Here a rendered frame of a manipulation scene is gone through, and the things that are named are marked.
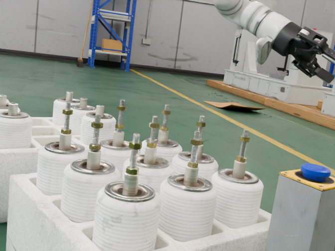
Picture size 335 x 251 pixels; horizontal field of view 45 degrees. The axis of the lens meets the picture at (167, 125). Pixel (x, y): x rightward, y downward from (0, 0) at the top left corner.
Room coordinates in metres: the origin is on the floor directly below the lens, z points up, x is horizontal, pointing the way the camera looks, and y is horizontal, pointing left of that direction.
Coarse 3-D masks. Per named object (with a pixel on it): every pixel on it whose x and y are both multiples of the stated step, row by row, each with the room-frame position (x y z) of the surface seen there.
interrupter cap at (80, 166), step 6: (72, 162) 0.66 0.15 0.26; (78, 162) 0.66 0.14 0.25; (84, 162) 0.67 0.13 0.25; (102, 162) 0.68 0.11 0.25; (108, 162) 0.68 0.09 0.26; (72, 168) 0.63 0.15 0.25; (78, 168) 0.63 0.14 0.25; (84, 168) 0.64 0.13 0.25; (102, 168) 0.66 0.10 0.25; (108, 168) 0.65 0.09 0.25; (114, 168) 0.65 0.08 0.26; (90, 174) 0.62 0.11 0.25; (96, 174) 0.62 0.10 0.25; (102, 174) 0.63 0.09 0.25
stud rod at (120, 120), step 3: (120, 102) 0.82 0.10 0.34; (123, 102) 0.82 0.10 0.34; (120, 105) 0.82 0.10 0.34; (123, 105) 0.82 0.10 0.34; (120, 111) 0.82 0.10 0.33; (123, 111) 0.82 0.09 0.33; (120, 114) 0.82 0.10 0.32; (123, 114) 0.82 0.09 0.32; (120, 117) 0.82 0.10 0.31; (120, 120) 0.82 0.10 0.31; (120, 123) 0.82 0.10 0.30; (117, 129) 0.82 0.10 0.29; (120, 129) 0.82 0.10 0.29
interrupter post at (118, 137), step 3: (114, 132) 0.82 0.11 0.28; (117, 132) 0.81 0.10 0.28; (120, 132) 0.81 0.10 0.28; (123, 132) 0.82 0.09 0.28; (114, 135) 0.81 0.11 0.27; (117, 135) 0.81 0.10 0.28; (120, 135) 0.81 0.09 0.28; (123, 135) 0.82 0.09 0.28; (114, 138) 0.81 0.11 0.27; (117, 138) 0.81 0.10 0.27; (120, 138) 0.81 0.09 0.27; (123, 138) 0.82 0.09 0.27; (114, 141) 0.81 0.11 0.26; (117, 141) 0.81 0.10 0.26; (120, 141) 0.81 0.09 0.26; (114, 144) 0.81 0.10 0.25; (117, 144) 0.81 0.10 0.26; (120, 144) 0.81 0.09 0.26
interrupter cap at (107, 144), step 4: (104, 140) 0.84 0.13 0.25; (108, 140) 0.84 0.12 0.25; (112, 140) 0.84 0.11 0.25; (124, 140) 0.86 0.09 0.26; (100, 144) 0.80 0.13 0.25; (104, 144) 0.81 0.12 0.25; (108, 144) 0.81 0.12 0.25; (124, 144) 0.83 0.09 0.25; (128, 144) 0.83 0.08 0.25; (108, 148) 0.79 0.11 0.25; (112, 148) 0.78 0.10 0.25; (116, 148) 0.78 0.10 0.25; (120, 148) 0.79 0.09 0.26; (124, 148) 0.79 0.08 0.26; (128, 148) 0.79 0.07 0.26
